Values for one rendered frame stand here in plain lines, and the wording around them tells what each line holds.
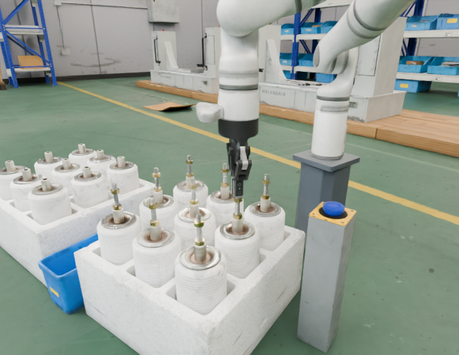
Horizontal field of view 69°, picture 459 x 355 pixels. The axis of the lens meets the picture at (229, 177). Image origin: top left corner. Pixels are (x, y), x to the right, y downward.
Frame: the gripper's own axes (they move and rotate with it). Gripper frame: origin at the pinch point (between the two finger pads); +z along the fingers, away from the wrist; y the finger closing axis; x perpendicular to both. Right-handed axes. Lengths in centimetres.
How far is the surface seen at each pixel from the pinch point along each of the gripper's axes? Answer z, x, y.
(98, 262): 17.0, 29.6, 4.0
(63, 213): 16, 42, 27
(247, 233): 9.6, -1.7, -2.2
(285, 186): 35, -39, 76
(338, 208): 2.1, -17.4, -8.7
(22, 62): 0, 233, 544
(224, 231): 9.6, 2.8, -0.4
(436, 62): -3, -353, 360
